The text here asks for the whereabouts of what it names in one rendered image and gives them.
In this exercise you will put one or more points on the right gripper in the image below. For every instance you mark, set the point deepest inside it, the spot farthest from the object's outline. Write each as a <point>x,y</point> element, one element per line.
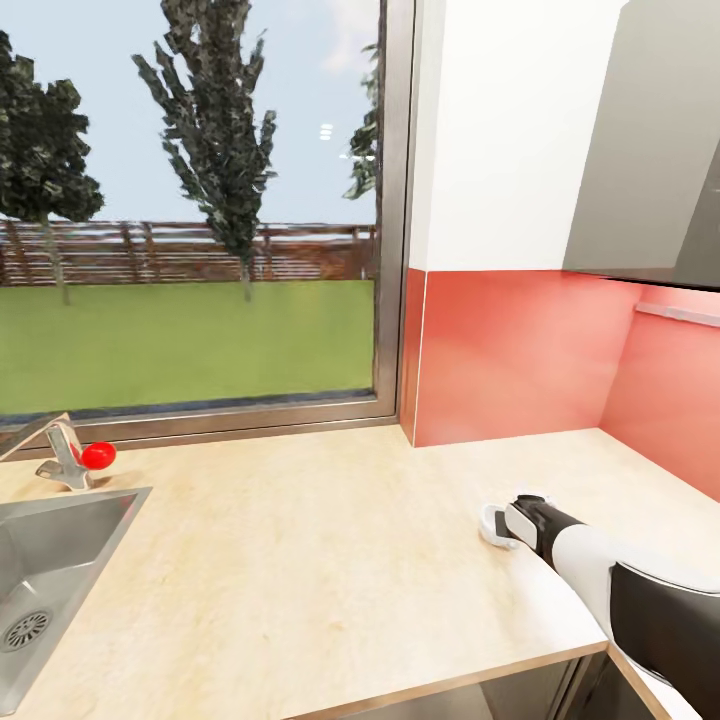
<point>501,528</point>

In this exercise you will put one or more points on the coffee cup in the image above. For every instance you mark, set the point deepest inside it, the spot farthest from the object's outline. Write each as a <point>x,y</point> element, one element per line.
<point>488,529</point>

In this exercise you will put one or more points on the countertop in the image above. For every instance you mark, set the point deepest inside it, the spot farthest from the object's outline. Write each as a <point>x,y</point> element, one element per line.
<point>605,484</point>
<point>299,577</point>

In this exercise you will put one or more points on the drop in sink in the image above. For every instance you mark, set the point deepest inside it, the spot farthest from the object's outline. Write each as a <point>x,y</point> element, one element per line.
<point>53,550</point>

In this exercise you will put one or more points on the fixed window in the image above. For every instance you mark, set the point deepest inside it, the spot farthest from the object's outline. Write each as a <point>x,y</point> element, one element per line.
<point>205,216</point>

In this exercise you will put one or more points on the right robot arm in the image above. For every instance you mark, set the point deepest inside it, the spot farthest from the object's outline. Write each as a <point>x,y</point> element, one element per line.
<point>662,615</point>

